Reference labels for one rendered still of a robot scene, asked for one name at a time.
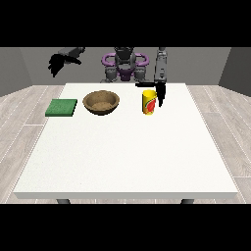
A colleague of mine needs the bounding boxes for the brown wooden bowl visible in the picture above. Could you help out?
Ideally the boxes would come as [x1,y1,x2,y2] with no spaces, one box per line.
[81,89,121,117]

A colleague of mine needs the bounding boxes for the grey robot trunk purple rings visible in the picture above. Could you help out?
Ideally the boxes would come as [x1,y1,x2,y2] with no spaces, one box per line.
[100,46,151,84]

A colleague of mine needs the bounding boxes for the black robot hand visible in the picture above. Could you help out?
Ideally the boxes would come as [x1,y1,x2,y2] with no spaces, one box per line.
[47,53,82,78]
[134,79,167,108]

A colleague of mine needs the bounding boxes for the yellow cup with melon print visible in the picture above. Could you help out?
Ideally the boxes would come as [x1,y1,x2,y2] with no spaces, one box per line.
[141,89,158,116]

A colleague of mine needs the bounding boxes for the green square pad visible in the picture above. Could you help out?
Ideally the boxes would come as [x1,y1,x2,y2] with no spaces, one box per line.
[44,98,78,118]

